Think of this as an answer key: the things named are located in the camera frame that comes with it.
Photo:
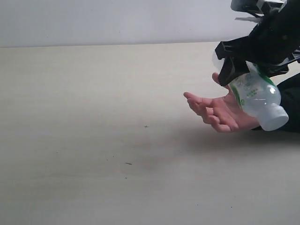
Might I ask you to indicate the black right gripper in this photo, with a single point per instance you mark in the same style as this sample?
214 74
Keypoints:
272 45

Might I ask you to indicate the clear bottle green white label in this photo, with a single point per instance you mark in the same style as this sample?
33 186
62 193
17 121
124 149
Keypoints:
257 96

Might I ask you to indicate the person's open bare hand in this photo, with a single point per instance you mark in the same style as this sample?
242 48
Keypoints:
222 113

